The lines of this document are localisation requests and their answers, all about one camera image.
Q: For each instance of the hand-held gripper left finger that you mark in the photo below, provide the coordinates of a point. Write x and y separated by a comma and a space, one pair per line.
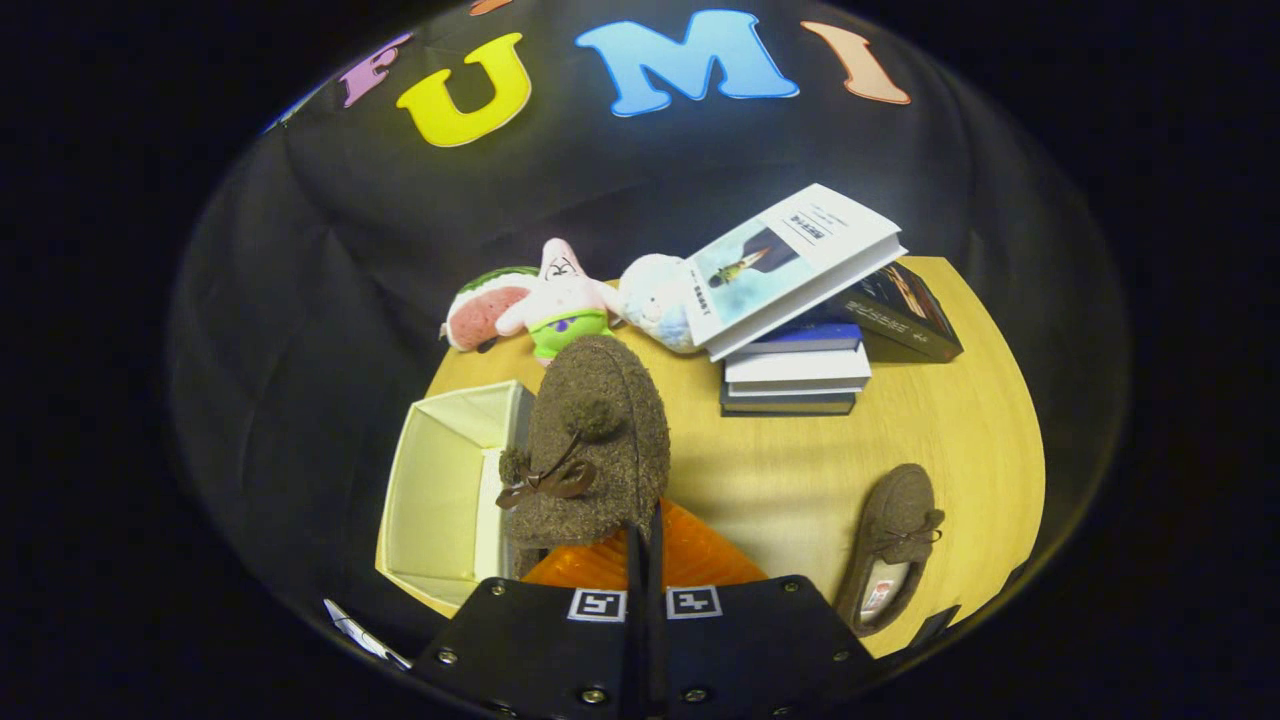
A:
540, 650

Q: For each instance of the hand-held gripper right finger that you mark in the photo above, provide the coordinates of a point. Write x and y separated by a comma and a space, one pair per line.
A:
760, 650

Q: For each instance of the brown fuzzy shoe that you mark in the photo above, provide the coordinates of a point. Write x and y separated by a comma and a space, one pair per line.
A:
895, 520
590, 440

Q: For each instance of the grey fabric storage box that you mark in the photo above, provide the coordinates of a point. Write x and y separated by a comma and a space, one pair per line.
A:
440, 490

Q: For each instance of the dark flat object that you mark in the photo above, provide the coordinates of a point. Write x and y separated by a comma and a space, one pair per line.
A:
932, 628

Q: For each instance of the thick white book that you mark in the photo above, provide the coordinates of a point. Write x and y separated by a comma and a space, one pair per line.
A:
800, 367

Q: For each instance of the blue cover book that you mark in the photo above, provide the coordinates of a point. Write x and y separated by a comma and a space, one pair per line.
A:
810, 337

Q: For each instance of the watermelon slice plush toy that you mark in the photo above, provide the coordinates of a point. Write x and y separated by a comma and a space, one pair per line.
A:
478, 312

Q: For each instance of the pink starfish plush toy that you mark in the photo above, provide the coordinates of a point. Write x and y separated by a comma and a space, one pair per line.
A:
562, 300

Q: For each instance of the black cover book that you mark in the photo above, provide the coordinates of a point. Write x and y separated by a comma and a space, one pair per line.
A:
905, 315

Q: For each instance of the white round plush toy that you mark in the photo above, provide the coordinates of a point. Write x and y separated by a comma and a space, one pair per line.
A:
655, 300

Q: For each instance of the large white cover book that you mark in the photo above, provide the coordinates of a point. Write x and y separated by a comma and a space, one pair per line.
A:
790, 265

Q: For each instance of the black backdrop cloth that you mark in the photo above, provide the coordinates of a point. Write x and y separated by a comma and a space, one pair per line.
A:
330, 300

